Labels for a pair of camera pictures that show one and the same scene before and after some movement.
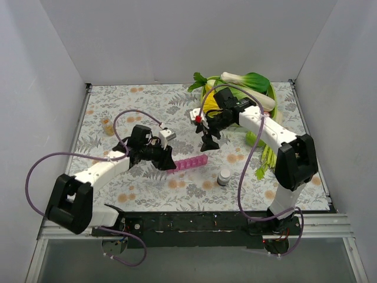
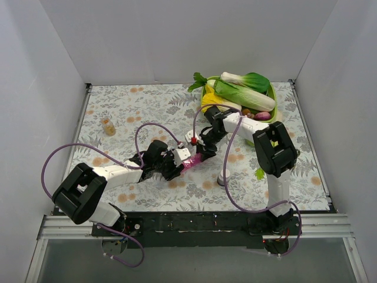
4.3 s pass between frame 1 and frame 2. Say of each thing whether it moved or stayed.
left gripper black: moved
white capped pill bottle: stayed
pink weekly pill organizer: stayed
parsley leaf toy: stayed
